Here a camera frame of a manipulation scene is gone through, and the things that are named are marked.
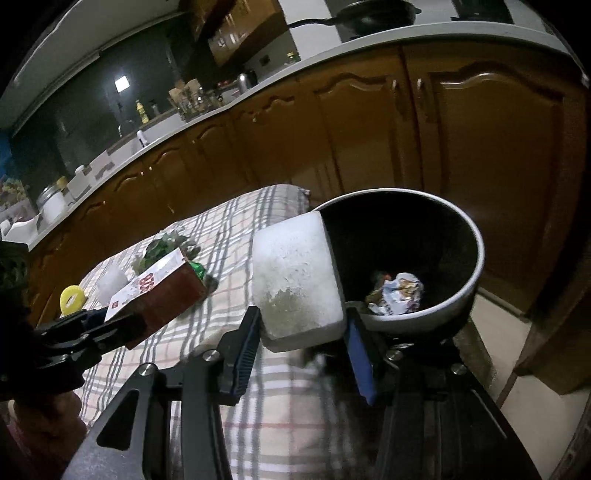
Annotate white container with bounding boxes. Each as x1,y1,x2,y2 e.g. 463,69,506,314
0,220,38,243

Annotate wooden base cabinets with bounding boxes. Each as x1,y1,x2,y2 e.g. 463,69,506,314
28,41,591,384

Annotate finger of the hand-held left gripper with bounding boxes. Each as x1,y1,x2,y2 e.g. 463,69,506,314
32,308,112,344
44,316,147,370

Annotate white crumpled plastic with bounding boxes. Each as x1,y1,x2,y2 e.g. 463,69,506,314
96,264,129,298

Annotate white bowl with dark inside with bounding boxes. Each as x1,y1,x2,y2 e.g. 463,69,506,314
314,187,485,337

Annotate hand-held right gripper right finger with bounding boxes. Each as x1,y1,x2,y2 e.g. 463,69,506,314
344,307,543,480

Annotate utensil holder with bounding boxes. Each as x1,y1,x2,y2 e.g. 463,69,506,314
168,79,206,121

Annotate silver green foil wrapper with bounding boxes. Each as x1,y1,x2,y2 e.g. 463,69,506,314
133,231,200,271

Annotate black wok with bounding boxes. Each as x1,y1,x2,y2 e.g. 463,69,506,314
288,0,421,35

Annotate white wrapper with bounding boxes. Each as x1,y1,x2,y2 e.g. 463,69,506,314
366,271,424,317

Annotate wooden wall cabinets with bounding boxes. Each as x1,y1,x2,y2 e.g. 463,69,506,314
178,0,296,70

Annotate white jar with metal lid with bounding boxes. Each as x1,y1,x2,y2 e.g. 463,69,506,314
36,185,70,223

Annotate yellow ring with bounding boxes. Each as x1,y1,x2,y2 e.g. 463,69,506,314
59,285,88,317

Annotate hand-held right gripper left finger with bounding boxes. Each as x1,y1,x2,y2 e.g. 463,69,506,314
60,305,263,480

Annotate checked tablecloth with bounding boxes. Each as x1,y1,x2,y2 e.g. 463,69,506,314
74,184,389,480

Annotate red snack packet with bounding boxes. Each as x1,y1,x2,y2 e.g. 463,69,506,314
104,247,208,350

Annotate white foam block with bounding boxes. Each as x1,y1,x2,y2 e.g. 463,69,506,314
252,210,347,354

